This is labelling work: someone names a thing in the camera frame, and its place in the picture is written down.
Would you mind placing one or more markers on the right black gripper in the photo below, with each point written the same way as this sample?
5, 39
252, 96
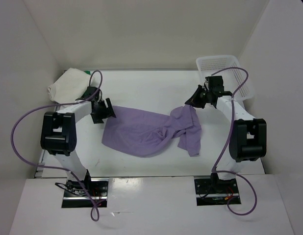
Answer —
194, 100

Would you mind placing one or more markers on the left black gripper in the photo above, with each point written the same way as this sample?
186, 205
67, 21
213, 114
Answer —
109, 110

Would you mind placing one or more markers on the purple t shirt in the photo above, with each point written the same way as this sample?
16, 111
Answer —
144, 134

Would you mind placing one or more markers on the white t shirt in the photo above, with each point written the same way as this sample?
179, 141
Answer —
70, 86

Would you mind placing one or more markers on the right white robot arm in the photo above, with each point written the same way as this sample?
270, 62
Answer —
246, 140

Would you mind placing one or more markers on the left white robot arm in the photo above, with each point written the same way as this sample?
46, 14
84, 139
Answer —
59, 137

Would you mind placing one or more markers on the white plastic basket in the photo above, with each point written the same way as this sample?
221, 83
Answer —
227, 67

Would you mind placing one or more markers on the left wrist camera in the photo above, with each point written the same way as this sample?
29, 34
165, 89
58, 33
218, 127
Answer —
92, 93

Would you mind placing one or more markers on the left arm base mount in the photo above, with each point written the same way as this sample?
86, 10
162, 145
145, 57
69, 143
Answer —
75, 197

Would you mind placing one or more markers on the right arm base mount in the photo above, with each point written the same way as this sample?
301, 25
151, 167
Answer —
217, 193

